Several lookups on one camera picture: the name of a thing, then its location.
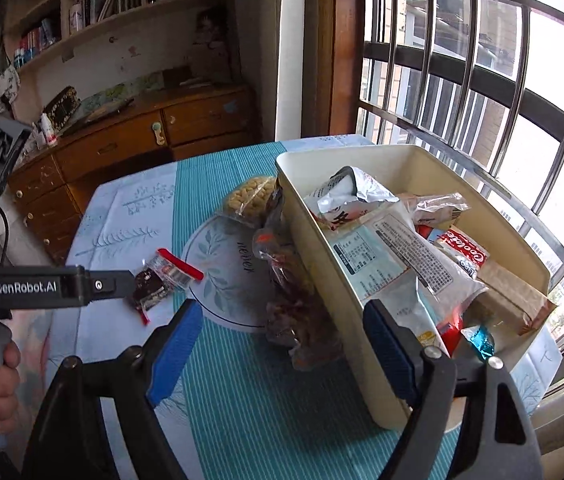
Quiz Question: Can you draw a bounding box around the dark snack packet red seal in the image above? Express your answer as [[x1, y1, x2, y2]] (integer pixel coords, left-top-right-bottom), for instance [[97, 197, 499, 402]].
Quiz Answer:
[[128, 248, 205, 325]]

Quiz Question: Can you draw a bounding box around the cream plastic bin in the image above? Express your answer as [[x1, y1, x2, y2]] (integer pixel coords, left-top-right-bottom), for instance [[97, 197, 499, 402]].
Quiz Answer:
[[275, 144, 552, 431]]

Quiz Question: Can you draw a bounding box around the wooden desk with drawers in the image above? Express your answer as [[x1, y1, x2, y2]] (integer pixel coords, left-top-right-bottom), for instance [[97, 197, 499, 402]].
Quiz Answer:
[[6, 84, 257, 266]]

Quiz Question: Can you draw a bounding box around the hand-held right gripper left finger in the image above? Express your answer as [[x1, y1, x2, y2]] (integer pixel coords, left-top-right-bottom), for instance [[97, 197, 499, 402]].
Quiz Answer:
[[22, 299, 204, 480]]

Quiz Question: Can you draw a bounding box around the wooden wall bookshelf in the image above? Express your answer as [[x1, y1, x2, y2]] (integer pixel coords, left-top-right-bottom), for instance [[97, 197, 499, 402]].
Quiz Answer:
[[4, 0, 235, 76]]

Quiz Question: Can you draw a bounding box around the blue tree print tablecloth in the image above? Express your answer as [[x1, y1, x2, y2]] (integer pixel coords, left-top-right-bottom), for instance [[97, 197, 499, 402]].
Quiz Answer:
[[44, 135, 563, 480]]

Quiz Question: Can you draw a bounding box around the wooden window frame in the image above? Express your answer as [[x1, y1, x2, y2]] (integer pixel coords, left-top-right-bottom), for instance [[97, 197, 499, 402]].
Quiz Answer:
[[304, 0, 365, 136]]

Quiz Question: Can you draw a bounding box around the hanging floral cloth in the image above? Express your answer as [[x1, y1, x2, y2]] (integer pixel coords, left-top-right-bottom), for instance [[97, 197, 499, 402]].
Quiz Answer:
[[0, 65, 22, 107]]

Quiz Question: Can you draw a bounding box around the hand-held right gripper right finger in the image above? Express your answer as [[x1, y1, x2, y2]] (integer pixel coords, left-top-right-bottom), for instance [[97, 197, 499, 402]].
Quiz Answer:
[[362, 300, 543, 480]]

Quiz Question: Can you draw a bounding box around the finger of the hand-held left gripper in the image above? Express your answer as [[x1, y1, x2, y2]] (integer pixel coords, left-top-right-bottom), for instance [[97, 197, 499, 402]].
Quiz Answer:
[[84, 269, 138, 303]]

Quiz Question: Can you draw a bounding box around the clear wrapped pastry packet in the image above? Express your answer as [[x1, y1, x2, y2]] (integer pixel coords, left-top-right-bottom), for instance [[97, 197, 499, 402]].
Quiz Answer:
[[402, 191, 470, 228]]

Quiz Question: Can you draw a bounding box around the clear pack of yellow puffs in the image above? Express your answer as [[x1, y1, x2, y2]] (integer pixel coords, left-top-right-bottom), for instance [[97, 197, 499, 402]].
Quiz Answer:
[[222, 175, 279, 226]]

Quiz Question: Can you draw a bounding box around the white foil snack packet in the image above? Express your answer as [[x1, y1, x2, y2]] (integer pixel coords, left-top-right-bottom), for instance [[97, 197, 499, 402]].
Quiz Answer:
[[379, 270, 455, 356]]

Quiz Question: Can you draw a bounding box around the blue white snack packet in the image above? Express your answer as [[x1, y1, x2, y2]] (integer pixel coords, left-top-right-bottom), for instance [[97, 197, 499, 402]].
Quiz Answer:
[[332, 210, 488, 321]]

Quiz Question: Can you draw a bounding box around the pink patterned blanket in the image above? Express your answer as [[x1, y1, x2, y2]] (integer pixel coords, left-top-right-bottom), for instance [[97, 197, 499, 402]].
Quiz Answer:
[[9, 307, 85, 376]]

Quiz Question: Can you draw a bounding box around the printed map sheet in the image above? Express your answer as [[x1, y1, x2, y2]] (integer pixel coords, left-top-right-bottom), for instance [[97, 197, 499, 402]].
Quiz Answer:
[[79, 72, 163, 116]]

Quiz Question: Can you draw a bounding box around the red snack wrapper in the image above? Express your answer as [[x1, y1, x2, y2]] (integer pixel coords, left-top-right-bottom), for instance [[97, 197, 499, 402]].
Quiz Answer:
[[436, 309, 464, 357]]

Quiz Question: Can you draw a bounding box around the red white chocolate packet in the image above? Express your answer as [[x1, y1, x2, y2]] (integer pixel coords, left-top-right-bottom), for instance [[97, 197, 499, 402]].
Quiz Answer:
[[417, 225, 492, 281]]

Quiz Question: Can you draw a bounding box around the black cable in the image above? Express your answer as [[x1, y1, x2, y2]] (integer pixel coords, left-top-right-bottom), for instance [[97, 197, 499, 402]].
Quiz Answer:
[[0, 204, 11, 263]]

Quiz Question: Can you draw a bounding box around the metal window grille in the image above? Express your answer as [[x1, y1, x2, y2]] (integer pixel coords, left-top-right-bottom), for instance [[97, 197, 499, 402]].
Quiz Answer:
[[357, 0, 564, 396]]

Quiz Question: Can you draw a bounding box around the teal wrapped candy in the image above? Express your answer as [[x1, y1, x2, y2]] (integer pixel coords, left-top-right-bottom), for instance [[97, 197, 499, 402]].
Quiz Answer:
[[460, 325, 495, 361]]

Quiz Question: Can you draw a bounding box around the brown biscuit packet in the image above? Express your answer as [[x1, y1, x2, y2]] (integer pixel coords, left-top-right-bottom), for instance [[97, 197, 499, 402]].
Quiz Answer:
[[472, 259, 558, 337]]

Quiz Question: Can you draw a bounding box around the dark brown snack packet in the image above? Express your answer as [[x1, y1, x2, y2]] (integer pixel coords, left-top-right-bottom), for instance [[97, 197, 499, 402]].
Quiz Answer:
[[264, 180, 285, 231]]

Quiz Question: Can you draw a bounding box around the dark beaded pouch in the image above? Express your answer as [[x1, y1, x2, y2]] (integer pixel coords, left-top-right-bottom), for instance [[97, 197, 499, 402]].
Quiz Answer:
[[42, 86, 81, 128]]

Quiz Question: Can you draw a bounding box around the round white leaf print mat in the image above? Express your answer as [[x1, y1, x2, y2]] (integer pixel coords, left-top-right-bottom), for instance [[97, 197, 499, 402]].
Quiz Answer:
[[182, 215, 287, 333]]

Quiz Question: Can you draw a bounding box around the silver snack packet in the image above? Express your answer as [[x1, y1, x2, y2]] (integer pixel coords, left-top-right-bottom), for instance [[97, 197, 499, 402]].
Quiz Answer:
[[303, 166, 400, 231]]

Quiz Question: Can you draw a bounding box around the clear bag of red dates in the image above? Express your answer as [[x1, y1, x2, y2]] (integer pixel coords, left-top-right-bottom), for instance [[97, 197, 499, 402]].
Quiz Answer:
[[253, 225, 347, 372]]

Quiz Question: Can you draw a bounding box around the wall picture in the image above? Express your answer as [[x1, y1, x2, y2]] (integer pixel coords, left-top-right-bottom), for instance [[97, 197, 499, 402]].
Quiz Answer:
[[193, 7, 233, 83]]

